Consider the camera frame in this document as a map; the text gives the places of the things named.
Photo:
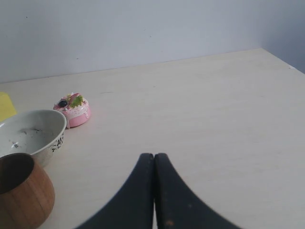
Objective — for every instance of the yellow cube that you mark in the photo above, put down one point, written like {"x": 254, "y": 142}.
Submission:
{"x": 7, "y": 108}

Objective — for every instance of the pink toy cake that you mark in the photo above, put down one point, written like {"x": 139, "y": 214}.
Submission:
{"x": 75, "y": 108}

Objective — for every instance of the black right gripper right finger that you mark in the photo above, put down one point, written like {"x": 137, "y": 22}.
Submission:
{"x": 177, "y": 207}

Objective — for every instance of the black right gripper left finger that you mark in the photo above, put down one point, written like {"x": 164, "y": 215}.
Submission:
{"x": 132, "y": 206}

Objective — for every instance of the brown wooden cup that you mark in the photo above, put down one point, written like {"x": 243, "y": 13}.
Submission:
{"x": 27, "y": 195}

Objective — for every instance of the white ceramic bowl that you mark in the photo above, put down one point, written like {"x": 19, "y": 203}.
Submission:
{"x": 39, "y": 133}

